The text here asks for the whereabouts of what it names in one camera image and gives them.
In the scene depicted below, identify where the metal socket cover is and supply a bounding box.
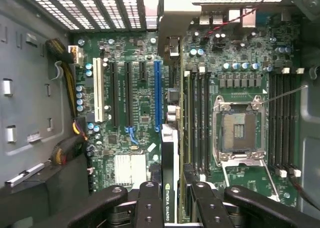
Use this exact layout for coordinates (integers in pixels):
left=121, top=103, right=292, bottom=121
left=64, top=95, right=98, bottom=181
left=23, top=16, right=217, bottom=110
left=219, top=152, right=282, bottom=203

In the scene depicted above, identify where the thin metal locking lever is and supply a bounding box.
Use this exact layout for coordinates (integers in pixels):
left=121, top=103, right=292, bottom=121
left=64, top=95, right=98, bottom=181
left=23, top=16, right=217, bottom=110
left=261, top=85, right=309, bottom=105

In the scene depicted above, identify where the yellow black sleeved wire bundle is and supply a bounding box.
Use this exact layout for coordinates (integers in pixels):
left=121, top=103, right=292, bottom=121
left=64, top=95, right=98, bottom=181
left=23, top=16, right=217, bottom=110
left=45, top=38, right=77, bottom=119

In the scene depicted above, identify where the sleeved wire bundle with black plug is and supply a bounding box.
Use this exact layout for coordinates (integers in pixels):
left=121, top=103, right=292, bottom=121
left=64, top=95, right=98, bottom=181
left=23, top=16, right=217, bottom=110
left=49, top=117, right=89, bottom=165

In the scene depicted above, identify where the silver chipset heatsink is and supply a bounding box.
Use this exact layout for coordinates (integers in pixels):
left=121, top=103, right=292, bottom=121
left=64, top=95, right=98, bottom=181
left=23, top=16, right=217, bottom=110
left=114, top=154, right=147, bottom=185

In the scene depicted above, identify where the white power connector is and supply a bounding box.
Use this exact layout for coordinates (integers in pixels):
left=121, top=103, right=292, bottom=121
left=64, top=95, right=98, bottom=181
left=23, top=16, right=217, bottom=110
left=67, top=45, right=84, bottom=66

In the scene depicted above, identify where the CPU socket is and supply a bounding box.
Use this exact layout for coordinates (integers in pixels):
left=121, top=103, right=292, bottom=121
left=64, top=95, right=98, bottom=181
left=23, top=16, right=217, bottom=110
left=211, top=94, right=267, bottom=161

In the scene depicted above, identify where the red black twisted wire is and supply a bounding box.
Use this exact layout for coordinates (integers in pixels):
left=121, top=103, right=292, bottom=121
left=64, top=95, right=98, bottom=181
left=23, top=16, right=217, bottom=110
left=200, top=0, right=273, bottom=43

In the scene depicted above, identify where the metal USB port block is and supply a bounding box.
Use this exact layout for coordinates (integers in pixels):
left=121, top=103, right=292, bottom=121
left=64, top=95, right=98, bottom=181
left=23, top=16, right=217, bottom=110
left=199, top=14, right=224, bottom=26

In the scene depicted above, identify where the open black PC case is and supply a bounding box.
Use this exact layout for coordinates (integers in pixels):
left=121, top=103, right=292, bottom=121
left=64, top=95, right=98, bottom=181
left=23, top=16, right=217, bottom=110
left=0, top=0, right=320, bottom=228

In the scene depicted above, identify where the black RAM slot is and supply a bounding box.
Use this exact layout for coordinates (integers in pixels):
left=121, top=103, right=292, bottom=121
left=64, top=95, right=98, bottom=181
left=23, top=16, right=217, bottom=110
left=198, top=65, right=206, bottom=181
left=205, top=71, right=212, bottom=179
left=191, top=70, right=199, bottom=179
left=268, top=72, right=277, bottom=169
left=282, top=67, right=295, bottom=175
left=289, top=67, right=305, bottom=178
left=274, top=72, right=287, bottom=178

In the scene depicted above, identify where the blue expansion slot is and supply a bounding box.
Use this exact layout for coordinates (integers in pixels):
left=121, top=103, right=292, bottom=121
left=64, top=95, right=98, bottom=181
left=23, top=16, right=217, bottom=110
left=153, top=59, right=163, bottom=134

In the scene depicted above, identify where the metal ethernet port block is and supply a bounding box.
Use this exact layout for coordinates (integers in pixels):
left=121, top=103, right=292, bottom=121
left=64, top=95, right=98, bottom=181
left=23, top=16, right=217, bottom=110
left=227, top=8, right=257, bottom=29

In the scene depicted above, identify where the green motherboard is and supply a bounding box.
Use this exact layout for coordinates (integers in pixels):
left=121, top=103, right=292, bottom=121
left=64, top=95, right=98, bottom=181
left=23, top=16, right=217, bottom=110
left=72, top=10, right=303, bottom=210

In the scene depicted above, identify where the white expansion slot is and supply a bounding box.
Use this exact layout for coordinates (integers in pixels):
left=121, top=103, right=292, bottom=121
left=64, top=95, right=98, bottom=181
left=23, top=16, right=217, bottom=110
left=92, top=57, right=106, bottom=123

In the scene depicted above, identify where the short black expansion slot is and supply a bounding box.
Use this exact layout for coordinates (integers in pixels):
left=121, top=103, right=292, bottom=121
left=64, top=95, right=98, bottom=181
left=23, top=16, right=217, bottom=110
left=138, top=61, right=148, bottom=81

